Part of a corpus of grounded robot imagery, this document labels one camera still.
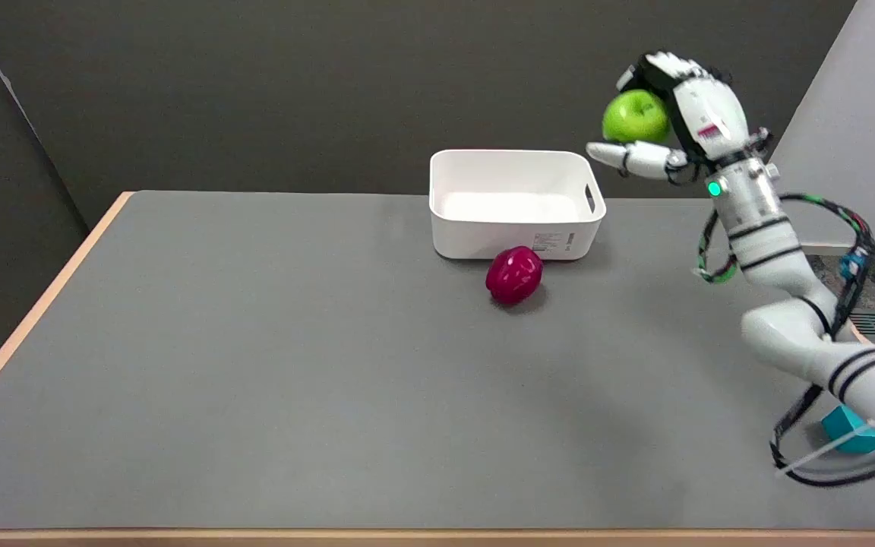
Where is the teal block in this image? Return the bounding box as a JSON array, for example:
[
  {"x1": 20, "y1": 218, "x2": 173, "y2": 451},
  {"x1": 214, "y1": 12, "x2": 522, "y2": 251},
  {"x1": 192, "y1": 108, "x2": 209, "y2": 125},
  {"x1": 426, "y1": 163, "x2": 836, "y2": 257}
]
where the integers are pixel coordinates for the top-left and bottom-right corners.
[{"x1": 820, "y1": 405, "x2": 875, "y2": 455}]

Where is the green apple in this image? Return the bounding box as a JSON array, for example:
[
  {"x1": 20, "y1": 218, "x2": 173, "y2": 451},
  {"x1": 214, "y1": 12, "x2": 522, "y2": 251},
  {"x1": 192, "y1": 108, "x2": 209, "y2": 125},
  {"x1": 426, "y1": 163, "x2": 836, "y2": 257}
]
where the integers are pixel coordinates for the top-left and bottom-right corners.
[{"x1": 602, "y1": 89, "x2": 671, "y2": 144}]

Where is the red bell pepper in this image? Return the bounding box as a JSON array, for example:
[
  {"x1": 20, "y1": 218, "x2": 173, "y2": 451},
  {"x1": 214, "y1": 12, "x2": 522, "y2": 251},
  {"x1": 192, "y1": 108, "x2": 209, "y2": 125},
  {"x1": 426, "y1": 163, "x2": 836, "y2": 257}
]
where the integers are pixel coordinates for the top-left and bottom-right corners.
[{"x1": 485, "y1": 245, "x2": 545, "y2": 306}]

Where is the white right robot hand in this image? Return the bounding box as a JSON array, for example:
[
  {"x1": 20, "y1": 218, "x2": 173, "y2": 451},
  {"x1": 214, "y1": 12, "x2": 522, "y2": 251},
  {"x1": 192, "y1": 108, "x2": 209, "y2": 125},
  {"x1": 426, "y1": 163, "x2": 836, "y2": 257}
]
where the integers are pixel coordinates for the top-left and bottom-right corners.
[{"x1": 586, "y1": 51, "x2": 772, "y2": 185}]

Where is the white cable tie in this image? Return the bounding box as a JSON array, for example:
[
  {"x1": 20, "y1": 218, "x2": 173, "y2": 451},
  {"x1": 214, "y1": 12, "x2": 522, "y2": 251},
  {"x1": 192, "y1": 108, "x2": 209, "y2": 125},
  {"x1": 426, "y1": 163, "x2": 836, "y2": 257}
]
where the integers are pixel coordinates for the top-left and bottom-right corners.
[{"x1": 776, "y1": 419, "x2": 875, "y2": 476}]

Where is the white plastic storage box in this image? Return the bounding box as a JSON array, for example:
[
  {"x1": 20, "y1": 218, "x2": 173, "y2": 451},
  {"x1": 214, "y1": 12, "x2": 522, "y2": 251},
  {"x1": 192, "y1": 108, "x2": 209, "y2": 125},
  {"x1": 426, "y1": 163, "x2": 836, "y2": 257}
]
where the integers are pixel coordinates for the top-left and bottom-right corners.
[{"x1": 429, "y1": 149, "x2": 607, "y2": 261}]

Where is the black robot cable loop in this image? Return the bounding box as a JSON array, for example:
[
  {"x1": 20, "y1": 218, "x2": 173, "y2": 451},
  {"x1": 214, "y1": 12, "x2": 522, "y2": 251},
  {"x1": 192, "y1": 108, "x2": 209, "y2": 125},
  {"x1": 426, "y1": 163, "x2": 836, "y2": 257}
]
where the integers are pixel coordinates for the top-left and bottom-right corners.
[{"x1": 694, "y1": 193, "x2": 875, "y2": 488}]

